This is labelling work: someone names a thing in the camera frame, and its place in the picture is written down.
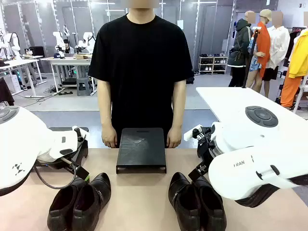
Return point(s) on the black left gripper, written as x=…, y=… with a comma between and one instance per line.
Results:
x=55, y=163

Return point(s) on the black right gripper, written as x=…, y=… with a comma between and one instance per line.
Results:
x=209, y=146

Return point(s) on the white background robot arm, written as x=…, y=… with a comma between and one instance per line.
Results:
x=12, y=43
x=86, y=42
x=59, y=41

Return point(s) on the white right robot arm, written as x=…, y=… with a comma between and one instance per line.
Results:
x=240, y=173

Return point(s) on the person's right forearm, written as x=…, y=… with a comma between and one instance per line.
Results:
x=107, y=115

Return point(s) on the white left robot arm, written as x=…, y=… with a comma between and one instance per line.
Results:
x=24, y=139

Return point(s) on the person's left forearm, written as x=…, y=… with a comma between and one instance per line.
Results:
x=176, y=115

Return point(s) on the black slanted shoe stand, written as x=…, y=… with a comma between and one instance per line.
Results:
x=140, y=149

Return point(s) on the seated background person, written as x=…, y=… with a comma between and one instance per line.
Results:
x=69, y=49

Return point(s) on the person in black T-shirt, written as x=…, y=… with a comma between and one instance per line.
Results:
x=142, y=60

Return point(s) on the person's left hand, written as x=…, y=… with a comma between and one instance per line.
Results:
x=174, y=138

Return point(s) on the person's right hand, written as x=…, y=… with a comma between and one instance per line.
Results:
x=109, y=139

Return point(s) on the black flat panel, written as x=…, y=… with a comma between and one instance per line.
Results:
x=60, y=129

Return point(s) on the black glossy dress shoe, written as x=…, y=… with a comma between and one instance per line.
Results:
x=92, y=202
x=60, y=207

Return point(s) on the grey plastic stool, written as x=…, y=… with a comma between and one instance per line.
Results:
x=84, y=85

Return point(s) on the white shoe rack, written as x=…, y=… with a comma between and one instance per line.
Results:
x=213, y=63

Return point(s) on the white lab desk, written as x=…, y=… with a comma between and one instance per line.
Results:
x=16, y=63
x=65, y=61

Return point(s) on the white computer tower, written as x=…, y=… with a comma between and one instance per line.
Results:
x=15, y=83

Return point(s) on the dark cloth on chair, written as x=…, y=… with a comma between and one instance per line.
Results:
x=6, y=91

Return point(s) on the flat cardboard box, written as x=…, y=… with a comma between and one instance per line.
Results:
x=83, y=56

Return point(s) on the dark baseball cap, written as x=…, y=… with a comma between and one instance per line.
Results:
x=56, y=55

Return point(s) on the black monitor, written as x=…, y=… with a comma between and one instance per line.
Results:
x=36, y=51

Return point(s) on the mannequin in dark jacket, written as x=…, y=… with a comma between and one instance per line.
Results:
x=241, y=45

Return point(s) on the mannequin with orange top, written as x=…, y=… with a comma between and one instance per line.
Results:
x=261, y=45

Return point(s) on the white paper sign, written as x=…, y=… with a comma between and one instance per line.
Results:
x=180, y=24

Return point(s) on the mannequin in white shirt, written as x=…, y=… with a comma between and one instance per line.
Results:
x=279, y=45

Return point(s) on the mannequin in yellow hoodie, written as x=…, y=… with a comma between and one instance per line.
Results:
x=297, y=60

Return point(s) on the dark hanging garment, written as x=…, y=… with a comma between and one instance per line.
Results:
x=292, y=44

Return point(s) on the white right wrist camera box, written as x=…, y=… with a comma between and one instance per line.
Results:
x=188, y=136

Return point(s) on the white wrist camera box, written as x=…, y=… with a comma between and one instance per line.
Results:
x=84, y=132
x=188, y=136

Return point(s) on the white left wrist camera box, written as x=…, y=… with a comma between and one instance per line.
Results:
x=84, y=132

